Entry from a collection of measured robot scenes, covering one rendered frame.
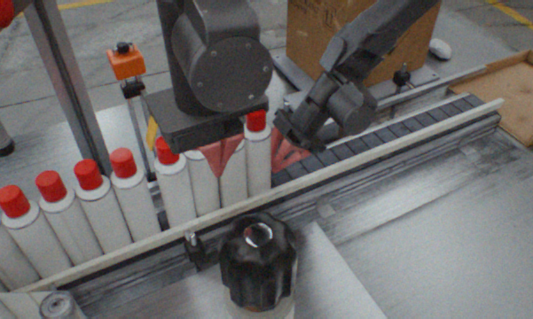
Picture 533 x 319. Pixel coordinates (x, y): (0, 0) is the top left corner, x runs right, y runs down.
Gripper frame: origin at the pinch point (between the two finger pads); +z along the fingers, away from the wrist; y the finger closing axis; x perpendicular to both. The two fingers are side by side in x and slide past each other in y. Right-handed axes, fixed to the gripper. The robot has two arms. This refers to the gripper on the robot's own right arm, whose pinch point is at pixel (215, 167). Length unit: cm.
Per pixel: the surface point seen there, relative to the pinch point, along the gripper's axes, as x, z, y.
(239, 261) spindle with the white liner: -10.3, 2.6, -2.1
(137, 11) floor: 288, 109, 46
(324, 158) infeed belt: 22.6, 30.8, 30.6
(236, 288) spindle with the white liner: -10.5, 6.5, -2.9
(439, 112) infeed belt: 23, 31, 63
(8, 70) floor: 251, 110, -46
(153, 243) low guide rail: 16.1, 28.0, -7.6
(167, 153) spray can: 17.7, 11.5, -1.7
